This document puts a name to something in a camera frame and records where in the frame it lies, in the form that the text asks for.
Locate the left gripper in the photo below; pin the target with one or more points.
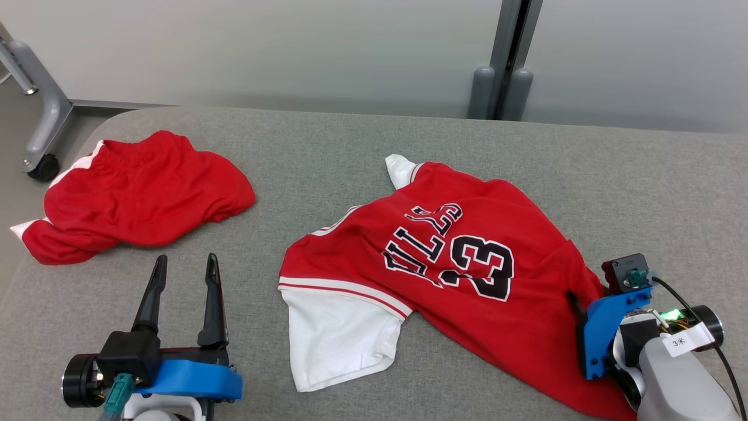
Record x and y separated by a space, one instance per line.
82 380

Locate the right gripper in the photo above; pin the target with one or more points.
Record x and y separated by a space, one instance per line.
631 351

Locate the red basketball jersey white sleeves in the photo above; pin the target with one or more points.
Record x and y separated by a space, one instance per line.
479 280

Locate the red shorts white side stripe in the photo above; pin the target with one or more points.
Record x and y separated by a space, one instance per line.
146 193

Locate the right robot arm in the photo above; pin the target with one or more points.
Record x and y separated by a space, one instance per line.
684 386

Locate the white paper label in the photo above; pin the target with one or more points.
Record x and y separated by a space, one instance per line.
688 340

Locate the black caster wheel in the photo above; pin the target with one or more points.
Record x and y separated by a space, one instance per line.
44 168

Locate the blue right camera mount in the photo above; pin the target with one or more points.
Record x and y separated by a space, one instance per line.
599 333

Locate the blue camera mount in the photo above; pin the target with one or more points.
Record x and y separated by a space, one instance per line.
599 333
193 380

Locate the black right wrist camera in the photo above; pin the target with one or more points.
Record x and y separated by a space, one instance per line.
619 270

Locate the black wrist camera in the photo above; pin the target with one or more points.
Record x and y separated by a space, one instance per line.
128 354
619 270

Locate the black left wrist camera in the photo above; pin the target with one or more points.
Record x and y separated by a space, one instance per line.
128 354

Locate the blue left camera mount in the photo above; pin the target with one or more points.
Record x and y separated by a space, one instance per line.
193 380

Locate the grey cylindrical post foot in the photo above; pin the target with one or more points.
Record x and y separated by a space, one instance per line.
517 96
481 96

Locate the grey metal cart frame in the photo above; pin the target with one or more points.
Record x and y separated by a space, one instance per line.
49 111

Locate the grey partition post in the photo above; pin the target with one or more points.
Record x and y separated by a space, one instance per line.
505 47

